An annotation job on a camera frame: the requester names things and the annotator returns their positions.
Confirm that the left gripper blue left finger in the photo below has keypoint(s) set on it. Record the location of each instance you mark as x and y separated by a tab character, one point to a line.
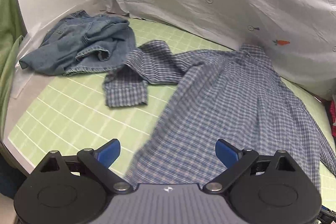
108	153

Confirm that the green curtain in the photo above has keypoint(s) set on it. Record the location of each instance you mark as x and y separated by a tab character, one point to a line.
12	33

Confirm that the blue denim shorts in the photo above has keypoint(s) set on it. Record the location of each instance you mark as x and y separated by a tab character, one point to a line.
80	43

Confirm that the red plaid garment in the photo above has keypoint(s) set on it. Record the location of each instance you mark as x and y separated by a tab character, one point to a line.
333	116

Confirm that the blue plaid shirt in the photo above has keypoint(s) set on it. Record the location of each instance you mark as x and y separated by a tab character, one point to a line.
235	96

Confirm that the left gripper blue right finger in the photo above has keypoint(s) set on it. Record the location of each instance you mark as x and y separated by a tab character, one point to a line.
227	153

